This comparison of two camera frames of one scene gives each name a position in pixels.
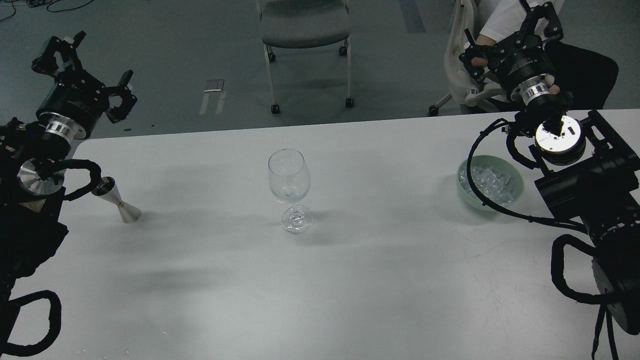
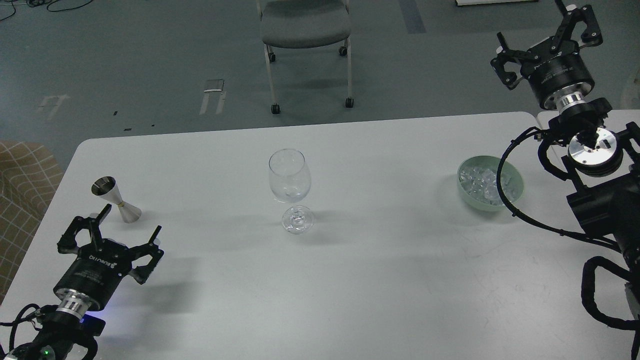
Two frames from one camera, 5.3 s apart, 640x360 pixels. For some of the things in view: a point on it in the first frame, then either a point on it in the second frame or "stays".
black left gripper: (74, 94) to (100, 267)
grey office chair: (304, 24) stays
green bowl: (498, 181) stays
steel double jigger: (107, 189) stays
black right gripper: (516, 60) to (558, 75)
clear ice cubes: (497, 186) stays
